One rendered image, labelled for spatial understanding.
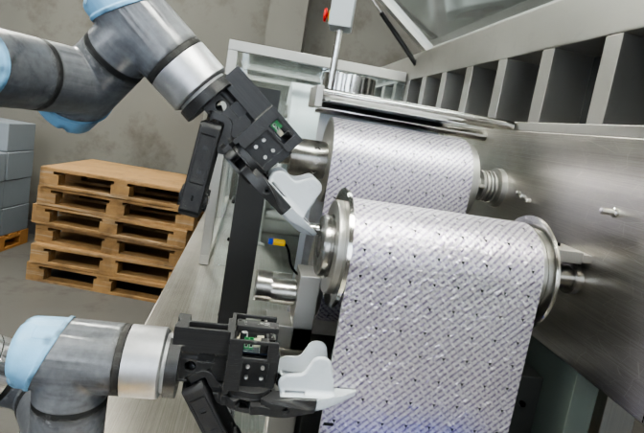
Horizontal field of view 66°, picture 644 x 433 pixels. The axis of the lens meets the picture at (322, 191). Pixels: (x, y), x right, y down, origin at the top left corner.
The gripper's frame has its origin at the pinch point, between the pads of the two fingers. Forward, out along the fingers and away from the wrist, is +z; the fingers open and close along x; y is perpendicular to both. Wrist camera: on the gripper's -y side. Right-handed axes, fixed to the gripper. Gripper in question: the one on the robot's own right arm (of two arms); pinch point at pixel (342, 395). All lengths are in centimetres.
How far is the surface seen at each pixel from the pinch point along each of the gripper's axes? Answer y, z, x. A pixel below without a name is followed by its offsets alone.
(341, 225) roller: 19.5, -3.2, 1.6
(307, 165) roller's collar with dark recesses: 23.5, -5.1, 28.0
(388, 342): 7.1, 4.2, -0.2
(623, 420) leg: -8, 50, 13
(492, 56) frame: 50, 30, 45
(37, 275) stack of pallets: -105, -147, 303
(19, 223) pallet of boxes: -90, -193, 377
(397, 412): -1.5, 6.9, -0.3
